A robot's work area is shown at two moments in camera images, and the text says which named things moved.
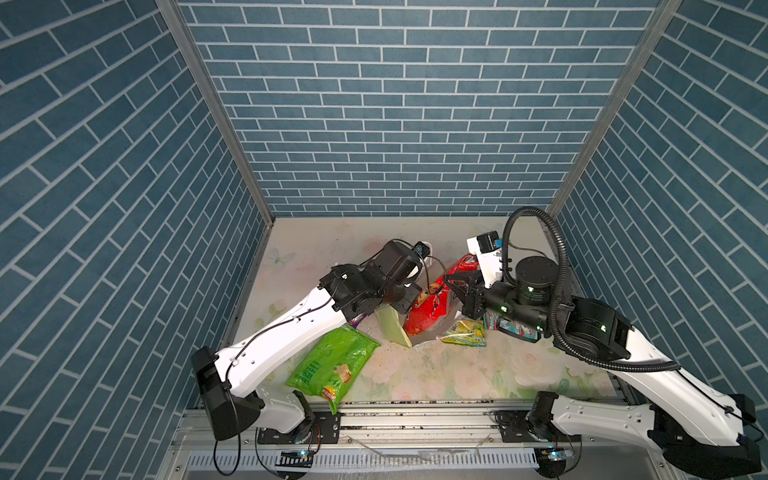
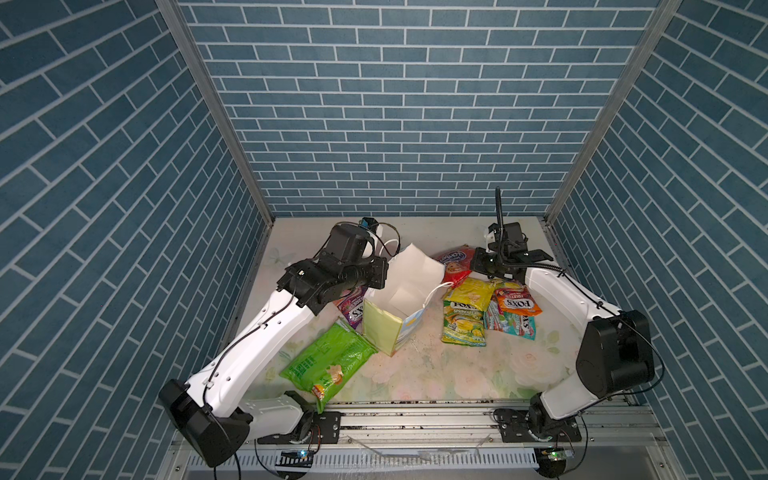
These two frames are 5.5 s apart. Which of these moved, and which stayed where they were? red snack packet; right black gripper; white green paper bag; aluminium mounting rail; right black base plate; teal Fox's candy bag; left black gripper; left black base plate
Moved: left black gripper; right black gripper; red snack packet; white green paper bag
Stayed: right black base plate; teal Fox's candy bag; aluminium mounting rail; left black base plate
